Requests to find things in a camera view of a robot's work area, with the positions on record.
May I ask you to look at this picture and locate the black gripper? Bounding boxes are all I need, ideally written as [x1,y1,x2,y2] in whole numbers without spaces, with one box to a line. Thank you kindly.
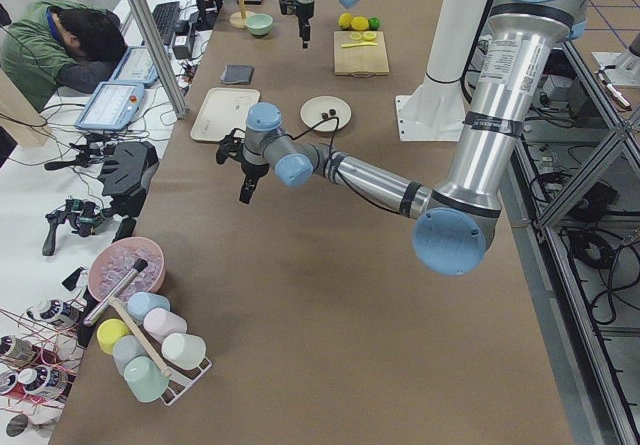
[294,0,314,49]
[239,138,270,204]

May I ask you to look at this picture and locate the beige round plate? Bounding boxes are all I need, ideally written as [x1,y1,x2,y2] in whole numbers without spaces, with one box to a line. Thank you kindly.
[300,96,352,133]

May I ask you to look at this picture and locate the white rabbit tray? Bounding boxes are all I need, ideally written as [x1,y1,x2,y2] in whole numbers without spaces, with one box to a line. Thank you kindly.
[190,87,260,143]

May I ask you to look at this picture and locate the oval yellow lemon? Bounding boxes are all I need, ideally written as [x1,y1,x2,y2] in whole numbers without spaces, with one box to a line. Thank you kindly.
[338,13,353,30]

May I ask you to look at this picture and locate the mint green bowl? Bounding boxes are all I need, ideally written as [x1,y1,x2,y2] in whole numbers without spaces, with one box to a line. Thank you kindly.
[245,13,274,37]

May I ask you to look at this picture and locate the round yellow lemon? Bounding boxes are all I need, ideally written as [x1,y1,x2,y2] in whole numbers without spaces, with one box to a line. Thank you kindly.
[349,16,369,32]

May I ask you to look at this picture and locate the bamboo cutting board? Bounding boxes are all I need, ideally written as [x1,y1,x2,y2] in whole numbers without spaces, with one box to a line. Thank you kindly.
[333,31,390,76]

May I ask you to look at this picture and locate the yellow plastic knife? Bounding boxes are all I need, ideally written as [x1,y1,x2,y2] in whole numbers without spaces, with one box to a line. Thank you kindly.
[340,41,378,49]

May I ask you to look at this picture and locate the green lime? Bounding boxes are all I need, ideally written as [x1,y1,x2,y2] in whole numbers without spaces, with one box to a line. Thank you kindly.
[368,17,381,31]

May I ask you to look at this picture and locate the grey folded cloth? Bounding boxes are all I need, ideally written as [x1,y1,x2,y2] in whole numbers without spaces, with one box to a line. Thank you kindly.
[220,64,254,85]

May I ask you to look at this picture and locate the metal ice scoop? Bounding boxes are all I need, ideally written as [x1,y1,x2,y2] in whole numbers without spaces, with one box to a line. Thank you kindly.
[83,258,148,327]

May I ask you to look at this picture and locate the black keyboard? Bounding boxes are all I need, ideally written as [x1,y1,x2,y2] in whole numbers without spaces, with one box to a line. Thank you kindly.
[152,1,180,46]

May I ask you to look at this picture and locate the pink bowl with ice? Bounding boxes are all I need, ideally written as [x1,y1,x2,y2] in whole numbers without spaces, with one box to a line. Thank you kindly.
[88,237,166,302]

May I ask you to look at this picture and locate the blue teach pendant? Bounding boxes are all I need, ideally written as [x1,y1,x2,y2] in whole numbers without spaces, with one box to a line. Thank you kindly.
[110,46,159,87]
[75,81,145,132]

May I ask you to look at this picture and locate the blue plastic cup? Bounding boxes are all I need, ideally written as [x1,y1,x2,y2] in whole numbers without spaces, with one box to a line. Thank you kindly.
[126,292,171,325]

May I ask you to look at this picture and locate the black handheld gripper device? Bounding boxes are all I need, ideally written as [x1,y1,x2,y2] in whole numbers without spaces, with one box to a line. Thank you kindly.
[42,198,114,256]

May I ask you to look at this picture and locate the pink plastic cup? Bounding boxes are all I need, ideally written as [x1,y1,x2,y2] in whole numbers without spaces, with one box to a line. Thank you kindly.
[143,307,188,343]

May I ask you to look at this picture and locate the white plastic cup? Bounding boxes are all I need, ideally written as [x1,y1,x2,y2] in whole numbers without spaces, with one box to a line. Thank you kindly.
[161,333,206,370]

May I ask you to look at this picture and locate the yellow plastic cup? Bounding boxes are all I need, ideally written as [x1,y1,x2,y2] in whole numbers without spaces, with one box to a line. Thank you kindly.
[97,318,130,355]

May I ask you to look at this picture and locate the grey plastic cup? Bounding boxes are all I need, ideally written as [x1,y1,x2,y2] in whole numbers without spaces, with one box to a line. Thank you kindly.
[112,335,147,376]

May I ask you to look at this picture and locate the mint plastic cup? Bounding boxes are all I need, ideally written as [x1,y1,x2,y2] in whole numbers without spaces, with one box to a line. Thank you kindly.
[123,356,169,403]

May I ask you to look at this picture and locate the person in green shirt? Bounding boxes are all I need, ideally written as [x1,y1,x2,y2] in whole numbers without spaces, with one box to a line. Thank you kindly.
[1,0,128,112]

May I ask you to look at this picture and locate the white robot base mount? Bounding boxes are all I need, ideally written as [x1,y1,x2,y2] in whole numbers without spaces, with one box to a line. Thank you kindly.
[396,0,487,141]

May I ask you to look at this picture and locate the aluminium frame post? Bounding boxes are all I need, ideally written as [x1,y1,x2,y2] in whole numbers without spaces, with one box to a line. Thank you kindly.
[128,0,188,119]

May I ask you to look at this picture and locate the white wire cup rack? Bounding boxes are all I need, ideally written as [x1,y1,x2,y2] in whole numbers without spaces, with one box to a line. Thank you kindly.
[109,298,213,407]

